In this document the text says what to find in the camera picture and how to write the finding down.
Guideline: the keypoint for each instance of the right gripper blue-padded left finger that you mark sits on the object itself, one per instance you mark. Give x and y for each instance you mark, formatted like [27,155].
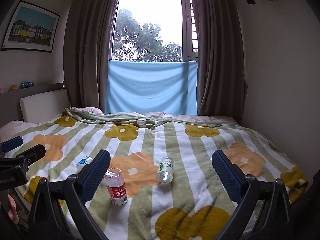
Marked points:
[47,221]

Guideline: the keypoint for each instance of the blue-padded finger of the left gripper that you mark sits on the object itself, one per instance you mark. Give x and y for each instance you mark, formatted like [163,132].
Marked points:
[31,155]
[11,144]

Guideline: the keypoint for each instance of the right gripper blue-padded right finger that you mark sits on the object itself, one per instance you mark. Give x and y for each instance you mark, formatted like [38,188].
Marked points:
[246,191]

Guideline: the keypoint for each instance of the person's left hand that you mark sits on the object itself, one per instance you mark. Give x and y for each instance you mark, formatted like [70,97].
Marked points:
[12,213]

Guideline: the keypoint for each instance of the dark headboard shelf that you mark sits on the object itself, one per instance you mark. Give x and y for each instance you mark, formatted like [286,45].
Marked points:
[10,101]

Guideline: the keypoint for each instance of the white padded headboard cushion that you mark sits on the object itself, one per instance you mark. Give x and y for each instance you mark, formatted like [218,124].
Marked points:
[42,107]

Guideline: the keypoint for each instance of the orange item on shelf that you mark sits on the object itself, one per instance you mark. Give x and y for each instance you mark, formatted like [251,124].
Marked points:
[13,88]

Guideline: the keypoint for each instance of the blue bottle on shelf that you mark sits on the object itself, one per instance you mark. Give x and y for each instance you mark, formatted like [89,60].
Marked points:
[27,84]

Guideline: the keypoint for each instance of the striped floral fleece blanket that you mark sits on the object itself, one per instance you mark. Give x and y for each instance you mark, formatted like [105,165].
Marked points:
[171,188]

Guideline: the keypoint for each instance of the framed city picture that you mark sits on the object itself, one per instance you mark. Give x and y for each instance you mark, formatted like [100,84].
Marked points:
[31,28]

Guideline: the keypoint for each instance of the right brown curtain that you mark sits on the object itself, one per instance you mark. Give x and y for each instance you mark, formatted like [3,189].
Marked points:
[221,85]

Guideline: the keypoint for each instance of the brown curtain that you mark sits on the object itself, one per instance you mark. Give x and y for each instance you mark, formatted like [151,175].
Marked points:
[221,85]
[86,51]

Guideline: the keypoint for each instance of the left brown curtain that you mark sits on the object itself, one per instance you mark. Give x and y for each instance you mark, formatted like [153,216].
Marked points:
[86,51]

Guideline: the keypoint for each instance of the light blue hanging cloth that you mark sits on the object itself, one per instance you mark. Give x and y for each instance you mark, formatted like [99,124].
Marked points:
[144,87]

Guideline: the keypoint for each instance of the window frame with glass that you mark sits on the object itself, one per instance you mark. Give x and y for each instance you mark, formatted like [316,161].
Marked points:
[155,31]

